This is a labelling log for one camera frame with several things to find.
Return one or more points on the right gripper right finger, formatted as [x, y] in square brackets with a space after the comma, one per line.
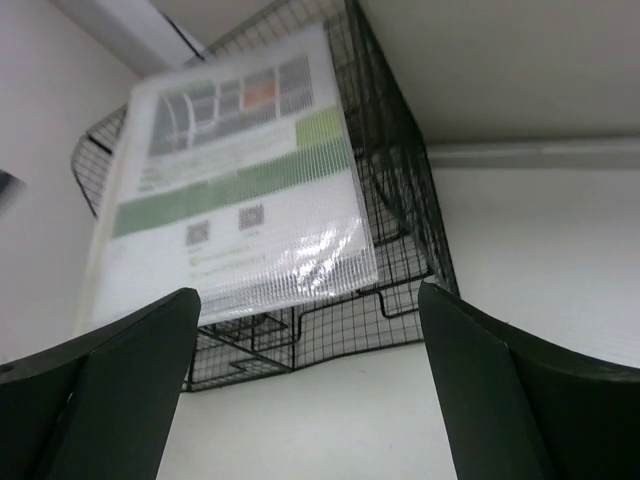
[516, 406]

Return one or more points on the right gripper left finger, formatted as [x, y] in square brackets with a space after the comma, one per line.
[101, 405]

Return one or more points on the clear sleeve map brochure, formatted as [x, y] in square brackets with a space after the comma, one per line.
[235, 178]

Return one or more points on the black wire mesh organizer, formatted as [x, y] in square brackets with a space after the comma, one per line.
[399, 194]

